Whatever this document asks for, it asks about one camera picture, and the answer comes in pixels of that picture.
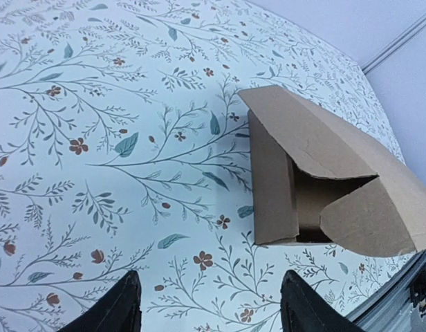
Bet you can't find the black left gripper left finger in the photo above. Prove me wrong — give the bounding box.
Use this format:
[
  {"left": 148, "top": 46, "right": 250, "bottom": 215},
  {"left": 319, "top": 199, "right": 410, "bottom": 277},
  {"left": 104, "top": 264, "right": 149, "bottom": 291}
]
[{"left": 60, "top": 270, "right": 142, "bottom": 332}]

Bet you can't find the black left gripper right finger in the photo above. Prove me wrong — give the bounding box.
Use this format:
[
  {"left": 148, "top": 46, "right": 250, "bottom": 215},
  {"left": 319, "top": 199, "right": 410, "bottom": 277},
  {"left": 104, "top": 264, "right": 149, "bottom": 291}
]
[{"left": 280, "top": 270, "right": 363, "bottom": 332}]

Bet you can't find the brown cardboard box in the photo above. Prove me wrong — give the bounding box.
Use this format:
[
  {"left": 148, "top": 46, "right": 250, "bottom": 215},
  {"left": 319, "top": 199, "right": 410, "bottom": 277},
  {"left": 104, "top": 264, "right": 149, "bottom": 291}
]
[{"left": 239, "top": 86, "right": 426, "bottom": 257}]

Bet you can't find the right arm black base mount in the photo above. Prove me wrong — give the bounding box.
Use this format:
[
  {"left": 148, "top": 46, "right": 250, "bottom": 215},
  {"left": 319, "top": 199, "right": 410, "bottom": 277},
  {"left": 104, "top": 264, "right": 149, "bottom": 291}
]
[{"left": 409, "top": 262, "right": 426, "bottom": 318}]

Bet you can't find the right aluminium frame post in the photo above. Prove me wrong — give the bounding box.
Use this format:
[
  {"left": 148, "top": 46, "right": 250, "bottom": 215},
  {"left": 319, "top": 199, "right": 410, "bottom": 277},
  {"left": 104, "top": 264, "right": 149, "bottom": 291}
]
[{"left": 361, "top": 13, "right": 426, "bottom": 75}]

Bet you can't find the floral patterned table mat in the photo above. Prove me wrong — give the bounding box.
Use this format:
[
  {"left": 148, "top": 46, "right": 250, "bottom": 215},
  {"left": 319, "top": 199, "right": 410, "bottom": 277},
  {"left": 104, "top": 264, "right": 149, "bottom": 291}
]
[{"left": 0, "top": 1, "right": 408, "bottom": 331}]

